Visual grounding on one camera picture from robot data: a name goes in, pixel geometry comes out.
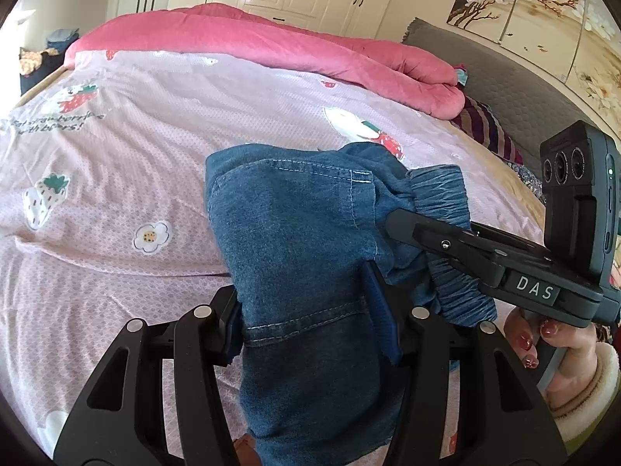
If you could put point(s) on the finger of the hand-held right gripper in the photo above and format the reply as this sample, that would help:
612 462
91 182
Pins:
446 240

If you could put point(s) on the pink printed bed sheet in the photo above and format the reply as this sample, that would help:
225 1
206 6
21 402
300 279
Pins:
145 155

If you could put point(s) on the person's right forearm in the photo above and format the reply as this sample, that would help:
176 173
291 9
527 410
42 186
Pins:
601 383

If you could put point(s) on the small colourful toy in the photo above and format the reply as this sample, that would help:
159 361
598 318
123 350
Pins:
462 75

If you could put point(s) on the grey padded headboard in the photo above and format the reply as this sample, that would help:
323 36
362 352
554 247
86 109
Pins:
509 87

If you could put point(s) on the blue folded cloth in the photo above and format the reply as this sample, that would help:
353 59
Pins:
63 39

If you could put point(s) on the maroon striped pillow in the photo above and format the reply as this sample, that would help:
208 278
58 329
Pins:
485 131

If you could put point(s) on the blue denim pants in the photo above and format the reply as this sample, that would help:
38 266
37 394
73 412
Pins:
291 233

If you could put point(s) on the person's right hand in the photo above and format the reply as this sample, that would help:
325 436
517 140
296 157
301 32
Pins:
577 349

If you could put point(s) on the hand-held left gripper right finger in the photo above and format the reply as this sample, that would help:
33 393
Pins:
383 320

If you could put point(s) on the brown floral cloth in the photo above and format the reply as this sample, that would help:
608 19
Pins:
36 65

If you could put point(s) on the pink quilt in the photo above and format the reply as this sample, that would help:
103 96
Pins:
291 43

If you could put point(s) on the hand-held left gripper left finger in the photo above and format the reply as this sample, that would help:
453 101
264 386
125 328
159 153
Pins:
233 335

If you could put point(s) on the floral wall picture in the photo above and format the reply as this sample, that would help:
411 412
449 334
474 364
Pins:
533 5

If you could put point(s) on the dark floral pillow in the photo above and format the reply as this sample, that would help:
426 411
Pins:
529 182

